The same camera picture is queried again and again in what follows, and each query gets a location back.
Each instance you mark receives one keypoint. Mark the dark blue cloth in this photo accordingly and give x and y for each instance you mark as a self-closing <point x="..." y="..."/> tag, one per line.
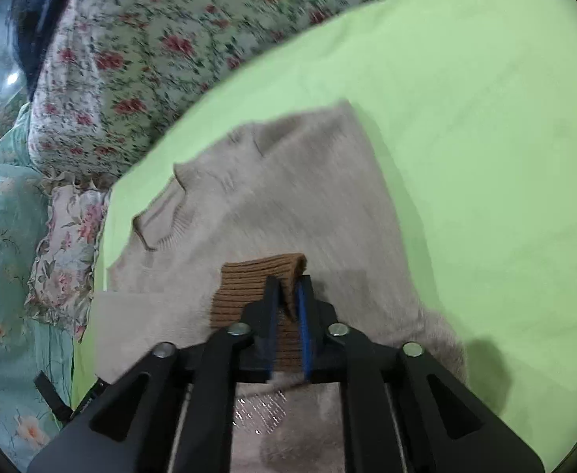
<point x="46" y="10"/>

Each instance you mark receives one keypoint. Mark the small ruffled floral pillow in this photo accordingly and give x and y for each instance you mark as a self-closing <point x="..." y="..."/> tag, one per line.
<point x="66" y="256"/>

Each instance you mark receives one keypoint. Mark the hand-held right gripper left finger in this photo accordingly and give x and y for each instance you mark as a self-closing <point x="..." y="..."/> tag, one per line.
<point x="270" y="327"/>

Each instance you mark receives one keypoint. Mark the red rose floral quilt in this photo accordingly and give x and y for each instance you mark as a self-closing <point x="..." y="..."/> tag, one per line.
<point x="170" y="34"/>

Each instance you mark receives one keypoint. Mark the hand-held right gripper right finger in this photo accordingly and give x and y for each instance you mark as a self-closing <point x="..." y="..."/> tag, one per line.
<point x="304" y="335"/>

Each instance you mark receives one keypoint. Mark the beige knit sweater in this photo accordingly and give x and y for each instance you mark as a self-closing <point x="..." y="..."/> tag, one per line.
<point x="268" y="197"/>

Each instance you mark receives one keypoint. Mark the light green bed sheet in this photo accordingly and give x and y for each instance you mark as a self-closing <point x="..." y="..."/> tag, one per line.
<point x="466" y="157"/>

